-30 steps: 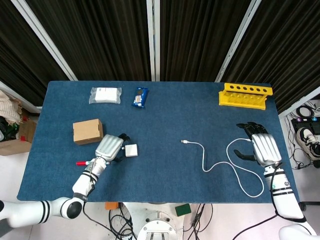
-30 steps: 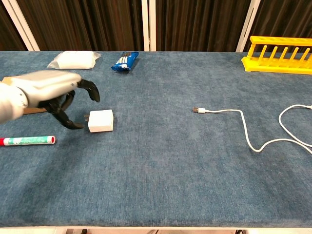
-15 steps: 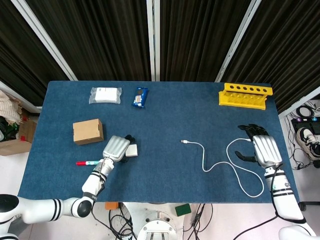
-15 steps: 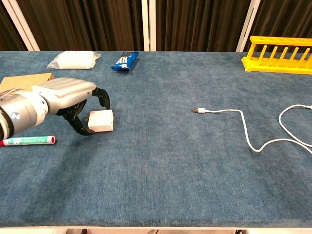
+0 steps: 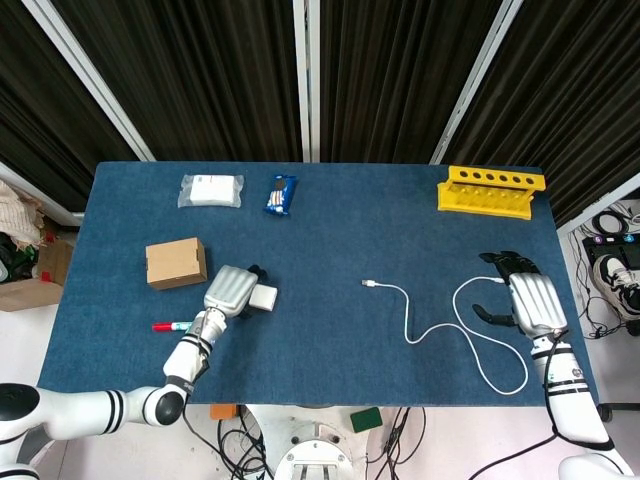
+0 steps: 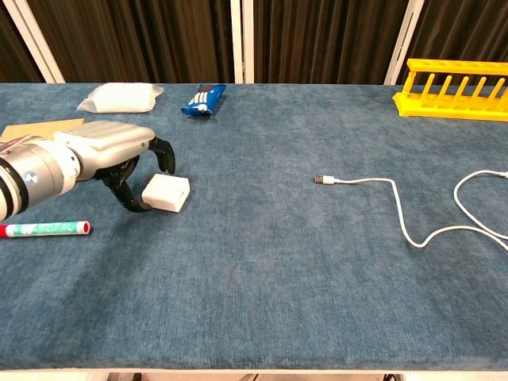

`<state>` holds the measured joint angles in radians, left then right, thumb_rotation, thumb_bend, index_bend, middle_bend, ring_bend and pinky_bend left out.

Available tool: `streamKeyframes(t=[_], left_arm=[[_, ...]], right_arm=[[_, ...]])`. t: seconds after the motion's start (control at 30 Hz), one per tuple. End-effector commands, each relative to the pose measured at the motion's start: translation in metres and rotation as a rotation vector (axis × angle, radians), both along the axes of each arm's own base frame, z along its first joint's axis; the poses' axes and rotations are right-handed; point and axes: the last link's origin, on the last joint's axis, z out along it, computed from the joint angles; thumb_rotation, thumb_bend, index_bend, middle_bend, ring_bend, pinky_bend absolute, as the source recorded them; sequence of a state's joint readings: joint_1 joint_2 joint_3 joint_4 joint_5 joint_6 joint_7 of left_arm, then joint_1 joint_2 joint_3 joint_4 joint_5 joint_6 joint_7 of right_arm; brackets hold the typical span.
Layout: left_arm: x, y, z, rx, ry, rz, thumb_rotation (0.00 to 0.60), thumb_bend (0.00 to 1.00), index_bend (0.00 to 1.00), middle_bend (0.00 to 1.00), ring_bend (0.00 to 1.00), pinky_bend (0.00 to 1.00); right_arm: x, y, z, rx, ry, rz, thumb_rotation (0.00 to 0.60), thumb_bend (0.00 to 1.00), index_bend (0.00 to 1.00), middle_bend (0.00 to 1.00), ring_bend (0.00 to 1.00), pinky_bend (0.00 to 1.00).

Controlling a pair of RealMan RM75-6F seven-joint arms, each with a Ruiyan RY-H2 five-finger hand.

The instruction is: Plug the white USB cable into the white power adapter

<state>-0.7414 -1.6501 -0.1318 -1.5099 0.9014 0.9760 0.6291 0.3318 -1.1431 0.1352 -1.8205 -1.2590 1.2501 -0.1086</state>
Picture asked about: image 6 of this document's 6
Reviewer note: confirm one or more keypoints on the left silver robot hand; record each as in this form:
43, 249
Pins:
107, 141

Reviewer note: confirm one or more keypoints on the small white cube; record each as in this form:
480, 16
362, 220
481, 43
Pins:
164, 190

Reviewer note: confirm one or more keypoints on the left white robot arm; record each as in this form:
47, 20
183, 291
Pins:
35, 174

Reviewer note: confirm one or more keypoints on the white packet in clear bag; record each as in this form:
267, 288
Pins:
119, 99

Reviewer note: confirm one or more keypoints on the small brown cardboard box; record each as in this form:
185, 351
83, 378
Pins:
35, 128

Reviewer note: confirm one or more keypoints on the blue cookie packet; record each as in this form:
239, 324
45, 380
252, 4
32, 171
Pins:
202, 101

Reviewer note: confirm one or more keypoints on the black pleated curtain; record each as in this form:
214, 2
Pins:
12, 47
325, 39
464, 28
139, 39

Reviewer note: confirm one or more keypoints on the red and green marker pen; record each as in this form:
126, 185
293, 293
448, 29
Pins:
43, 229

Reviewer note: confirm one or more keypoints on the blue fabric table cover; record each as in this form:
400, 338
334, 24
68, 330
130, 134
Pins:
254, 278

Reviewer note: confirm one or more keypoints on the yellow test tube rack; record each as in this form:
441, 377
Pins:
436, 109

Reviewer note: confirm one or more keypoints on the white metal frame post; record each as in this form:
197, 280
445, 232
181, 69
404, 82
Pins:
242, 39
402, 43
33, 41

